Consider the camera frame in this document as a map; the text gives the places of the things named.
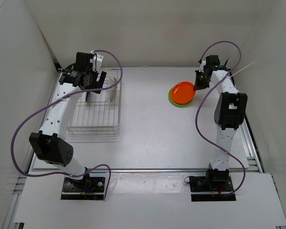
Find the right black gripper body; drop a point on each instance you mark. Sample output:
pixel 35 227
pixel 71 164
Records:
pixel 205 81

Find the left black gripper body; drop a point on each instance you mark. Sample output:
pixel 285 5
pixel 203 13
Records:
pixel 93 84

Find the black plate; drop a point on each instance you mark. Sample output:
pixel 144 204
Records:
pixel 88 97

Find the orange plate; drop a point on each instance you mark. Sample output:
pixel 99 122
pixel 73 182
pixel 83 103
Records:
pixel 182 93

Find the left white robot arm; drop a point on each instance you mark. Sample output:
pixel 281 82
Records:
pixel 49 142

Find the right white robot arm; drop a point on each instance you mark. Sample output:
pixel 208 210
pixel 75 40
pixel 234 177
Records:
pixel 228 116

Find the clear glass plate left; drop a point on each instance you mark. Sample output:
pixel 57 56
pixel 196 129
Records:
pixel 109 91

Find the white zip tie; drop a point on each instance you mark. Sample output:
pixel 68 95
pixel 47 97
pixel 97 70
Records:
pixel 242 69

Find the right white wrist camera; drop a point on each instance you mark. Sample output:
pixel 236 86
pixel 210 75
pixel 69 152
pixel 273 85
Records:
pixel 202 65

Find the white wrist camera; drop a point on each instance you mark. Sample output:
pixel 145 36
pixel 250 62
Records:
pixel 96 61
pixel 202 65

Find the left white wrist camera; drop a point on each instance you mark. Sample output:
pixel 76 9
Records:
pixel 96 61

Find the metal wire dish rack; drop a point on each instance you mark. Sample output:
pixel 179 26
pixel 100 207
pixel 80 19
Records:
pixel 97 116

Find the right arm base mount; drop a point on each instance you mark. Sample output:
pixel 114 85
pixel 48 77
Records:
pixel 205 189

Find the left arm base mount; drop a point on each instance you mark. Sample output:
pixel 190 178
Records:
pixel 89 188

